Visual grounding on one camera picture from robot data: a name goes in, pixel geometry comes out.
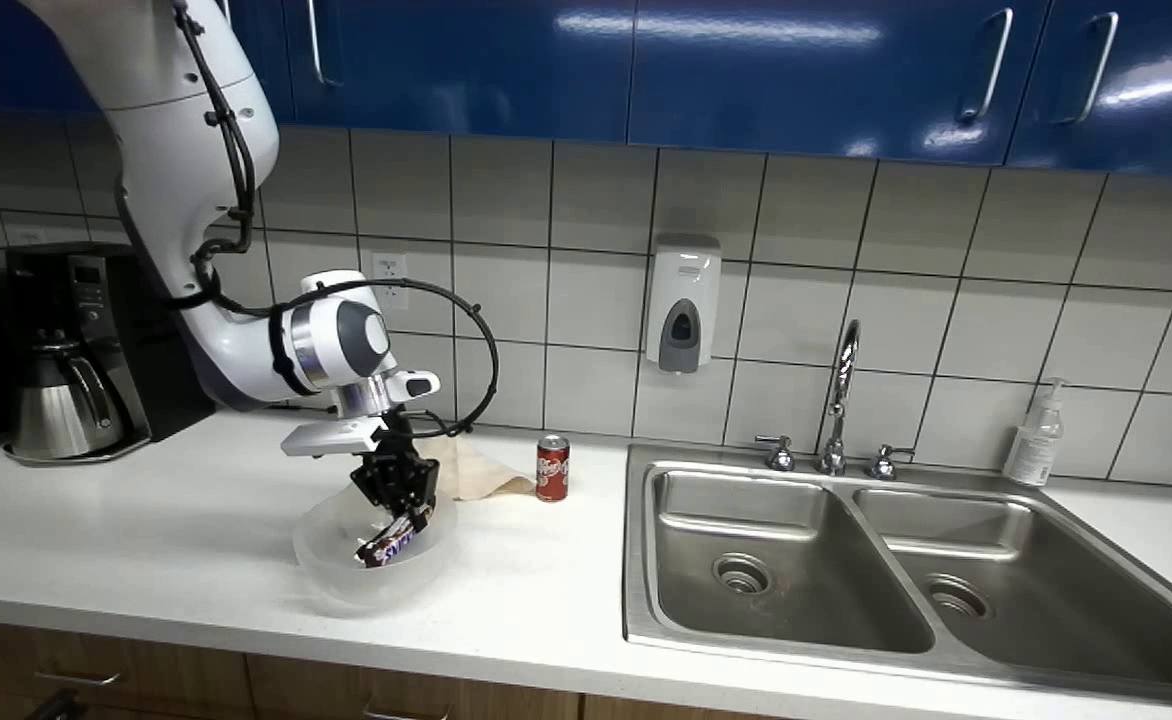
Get steel coffee carafe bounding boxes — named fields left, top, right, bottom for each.
left=9, top=330, right=130, bottom=466

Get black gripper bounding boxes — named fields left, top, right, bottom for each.
left=347, top=406, right=442, bottom=559

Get brown candy bar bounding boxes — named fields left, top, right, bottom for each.
left=354, top=512, right=432, bottom=572

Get black coffee maker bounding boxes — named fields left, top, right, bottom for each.
left=0, top=243, right=215, bottom=470

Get blue wall cabinets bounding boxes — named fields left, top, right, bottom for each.
left=0, top=0, right=1172, bottom=184

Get metal wall cabinet handle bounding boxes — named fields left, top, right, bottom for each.
left=1072, top=6, right=1129, bottom=130
left=966, top=4, right=1019, bottom=130
left=299, top=0, right=338, bottom=92

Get wooden base cabinet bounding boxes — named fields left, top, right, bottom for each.
left=0, top=611, right=777, bottom=720

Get clear soap bottle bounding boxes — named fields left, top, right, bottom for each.
left=1002, top=374, right=1067, bottom=490

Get red soda can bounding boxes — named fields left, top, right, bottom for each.
left=533, top=429, right=578, bottom=507

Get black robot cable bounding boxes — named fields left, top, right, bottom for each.
left=168, top=0, right=503, bottom=441

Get translucent plastic bowl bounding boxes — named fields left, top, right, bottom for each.
left=287, top=485, right=471, bottom=621

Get chrome faucet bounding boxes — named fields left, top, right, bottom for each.
left=815, top=317, right=864, bottom=477

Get stainless steel double sink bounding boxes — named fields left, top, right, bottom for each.
left=620, top=442, right=1172, bottom=713

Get beige cloth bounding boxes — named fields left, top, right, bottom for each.
left=418, top=437, right=541, bottom=507

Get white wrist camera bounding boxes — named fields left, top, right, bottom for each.
left=276, top=415, right=389, bottom=463

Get chrome faucet handle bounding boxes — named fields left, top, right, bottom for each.
left=756, top=433, right=801, bottom=477
left=868, top=441, right=916, bottom=485

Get white wall soap dispenser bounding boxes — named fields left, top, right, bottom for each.
left=640, top=235, right=723, bottom=374

